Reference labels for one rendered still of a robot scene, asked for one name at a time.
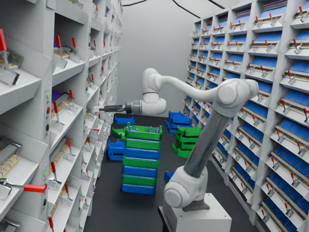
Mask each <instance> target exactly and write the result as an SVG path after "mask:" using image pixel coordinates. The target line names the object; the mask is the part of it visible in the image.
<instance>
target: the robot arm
mask: <svg viewBox="0 0 309 232"><path fill-rule="evenodd" d="M167 85H169V86H172V87H174V88H176V89H177V90H179V91H181V92H183V93H184V94H186V95H187V96H189V97H191V98H192V99H194V100H197V101H200V102H208V103H210V102H213V103H212V108H213V110H212V112H211V114H210V116H209V118H208V120H207V122H206V124H205V126H204V128H203V130H202V132H201V134H200V136H199V137H198V139H197V141H196V143H195V145H194V147H193V149H192V151H191V153H190V156H189V157H188V159H187V161H186V163H185V165H184V166H181V167H179V168H177V170H176V171H175V173H174V175H173V176H172V177H171V179H170V180H169V182H168V183H167V184H166V186H165V188H164V200H165V201H166V202H167V203H168V204H169V205H170V206H172V207H174V208H177V209H178V208H182V210H183V211H184V212H188V211H195V210H209V209H210V206H209V205H207V204H206V203H205V202H204V197H205V193H206V187H207V181H208V171H207V168H206V164H207V162H208V160H209V158H210V156H211V155H212V153H213V151H214V149H215V147H216V145H217V144H218V142H219V140H220V138H221V136H222V134H223V133H224V131H225V129H226V127H227V125H228V123H229V121H230V119H231V118H232V117H234V116H236V115H237V113H238V112H239V110H240V109H241V108H242V106H243V105H244V103H245V102H246V101H247V100H249V99H252V98H254V97H256V96H257V95H258V94H259V87H258V83H257V82H256V81H255V80H250V79H246V80H245V79H238V78H233V79H228V80H225V81H223V82H222V83H221V84H220V85H219V86H218V87H216V88H213V89H210V90H207V91H201V90H198V89H196V88H194V87H192V86H190V85H188V84H186V83H185V82H183V81H181V80H179V79H177V78H175V77H171V76H161V75H160V74H158V72H157V71H156V70H155V69H153V68H148V69H146V70H145V71H144V72H143V75H142V92H143V99H142V100H133V101H132V102H126V105H122V104H118V105H107V106H94V107H93V112H104V111H105V112H123V111H126V114H131V113H133V114H134V115H141V114H142V115H149V116H150V115H158V114H162V113H164V112H165V111H166V101H165V100H164V99H162V98H159V91H160V90H162V89H163V87H164V86H167Z"/></svg>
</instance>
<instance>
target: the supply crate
mask: <svg viewBox="0 0 309 232"><path fill-rule="evenodd" d="M130 126H131V127H132V130H135V131H128V130H129V127H130ZM149 128H150V127H143V126H133V125H130V122H128V123H127V127H126V131H125V137H128V138H138V139H151V140H160V141H161V138H162V126H161V125H160V128H159V131H158V134H157V133H156V128H152V131H151V133H149ZM136 129H138V132H136Z"/></svg>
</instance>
